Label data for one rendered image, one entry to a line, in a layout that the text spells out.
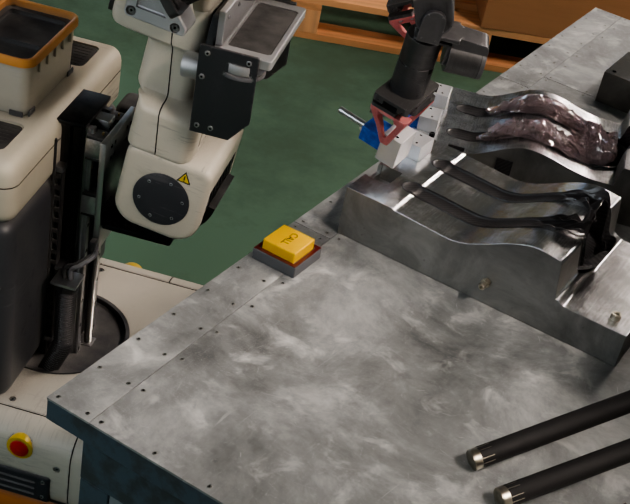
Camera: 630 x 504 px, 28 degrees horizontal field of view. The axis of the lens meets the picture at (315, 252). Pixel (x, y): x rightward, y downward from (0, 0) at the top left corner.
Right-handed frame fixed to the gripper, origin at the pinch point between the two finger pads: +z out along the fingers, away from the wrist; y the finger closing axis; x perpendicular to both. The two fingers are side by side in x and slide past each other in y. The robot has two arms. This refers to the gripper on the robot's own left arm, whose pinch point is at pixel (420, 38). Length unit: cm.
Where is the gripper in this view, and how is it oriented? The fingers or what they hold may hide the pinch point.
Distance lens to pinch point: 234.3
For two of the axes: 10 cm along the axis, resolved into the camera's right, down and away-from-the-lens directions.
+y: 2.1, -5.2, 8.3
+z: 2.9, 8.4, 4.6
